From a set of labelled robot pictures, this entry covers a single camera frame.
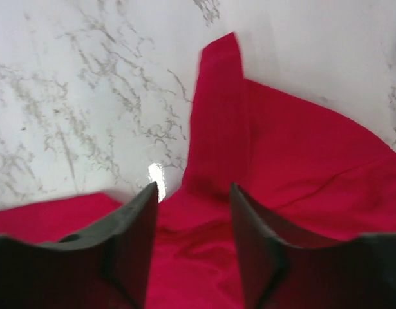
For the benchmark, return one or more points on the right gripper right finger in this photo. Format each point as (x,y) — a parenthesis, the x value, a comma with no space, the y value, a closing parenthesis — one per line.
(283,265)

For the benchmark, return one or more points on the crimson red t shirt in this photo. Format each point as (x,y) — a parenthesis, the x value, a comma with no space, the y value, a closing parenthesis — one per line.
(308,164)

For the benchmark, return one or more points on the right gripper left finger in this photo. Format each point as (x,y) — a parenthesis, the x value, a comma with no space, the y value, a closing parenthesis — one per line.
(103,265)

